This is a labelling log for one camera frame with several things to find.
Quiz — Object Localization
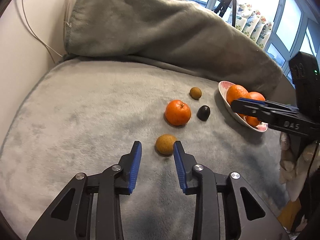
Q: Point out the white fluffy cloth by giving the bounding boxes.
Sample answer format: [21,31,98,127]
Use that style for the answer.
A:
[279,132,316,202]

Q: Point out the mandarin with leaf stem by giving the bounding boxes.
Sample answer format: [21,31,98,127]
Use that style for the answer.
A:
[165,100,192,126]

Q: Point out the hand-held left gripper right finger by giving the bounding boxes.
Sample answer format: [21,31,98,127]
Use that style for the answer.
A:
[173,141,290,240]

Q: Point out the white floral refill pouch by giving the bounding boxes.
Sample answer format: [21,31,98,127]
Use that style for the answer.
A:
[234,2,253,33]
[260,21,274,50]
[252,16,268,46]
[246,9,262,40]

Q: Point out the white cabinet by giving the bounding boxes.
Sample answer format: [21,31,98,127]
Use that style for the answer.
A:
[0,0,75,64]

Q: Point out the large bumpy orange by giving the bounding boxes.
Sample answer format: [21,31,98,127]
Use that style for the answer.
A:
[226,84,251,117]

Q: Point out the grey fleece blanket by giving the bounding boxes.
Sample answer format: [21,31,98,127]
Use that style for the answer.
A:
[0,0,291,240]

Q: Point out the thin black cable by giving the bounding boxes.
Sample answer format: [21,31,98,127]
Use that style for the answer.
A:
[306,142,317,188]

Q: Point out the dark purple plum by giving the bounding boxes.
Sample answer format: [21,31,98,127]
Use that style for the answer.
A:
[196,105,211,121]

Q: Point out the yellow object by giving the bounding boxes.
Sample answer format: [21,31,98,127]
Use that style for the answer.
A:
[277,199,302,231]

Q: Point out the window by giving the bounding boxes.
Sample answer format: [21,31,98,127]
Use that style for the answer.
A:
[150,0,320,82]

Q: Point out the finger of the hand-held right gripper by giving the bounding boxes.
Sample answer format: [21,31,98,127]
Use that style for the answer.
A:
[231,100,278,127]
[236,98,300,115]

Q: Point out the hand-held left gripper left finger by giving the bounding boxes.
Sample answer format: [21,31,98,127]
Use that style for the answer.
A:
[26,141,142,240]

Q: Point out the black tripod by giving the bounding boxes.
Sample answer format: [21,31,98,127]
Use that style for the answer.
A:
[212,0,238,27]

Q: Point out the small brown round fruit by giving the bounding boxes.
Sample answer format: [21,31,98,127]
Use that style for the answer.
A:
[189,87,203,100]

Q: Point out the white floral plate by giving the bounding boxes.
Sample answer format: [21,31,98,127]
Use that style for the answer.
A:
[218,81,268,133]

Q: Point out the thin grey cable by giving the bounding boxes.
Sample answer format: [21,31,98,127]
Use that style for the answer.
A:
[21,0,63,58]

